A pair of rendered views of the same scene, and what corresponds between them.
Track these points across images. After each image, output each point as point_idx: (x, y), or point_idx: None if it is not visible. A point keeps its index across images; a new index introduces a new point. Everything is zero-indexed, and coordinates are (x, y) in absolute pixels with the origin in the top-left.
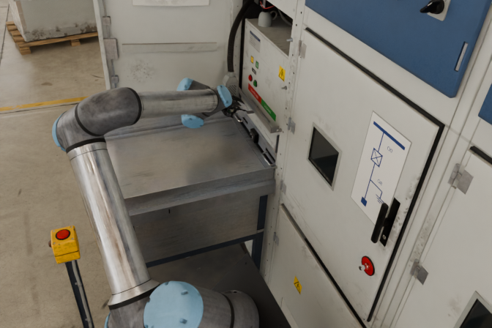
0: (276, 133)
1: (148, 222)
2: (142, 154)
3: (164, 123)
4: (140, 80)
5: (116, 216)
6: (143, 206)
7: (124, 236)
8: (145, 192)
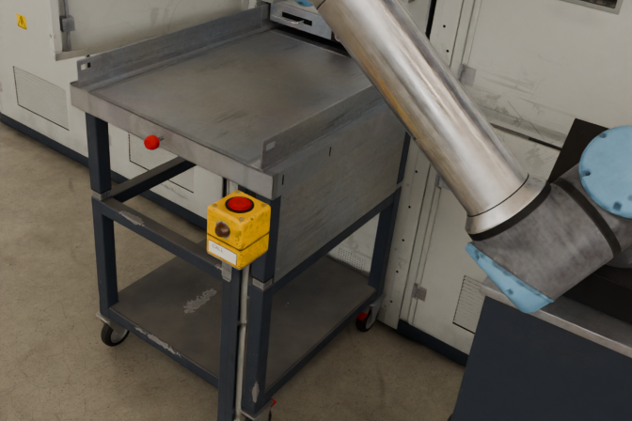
0: (407, 7)
1: (298, 184)
2: (191, 94)
3: (176, 47)
4: None
5: (450, 71)
6: (293, 151)
7: (475, 103)
8: (266, 135)
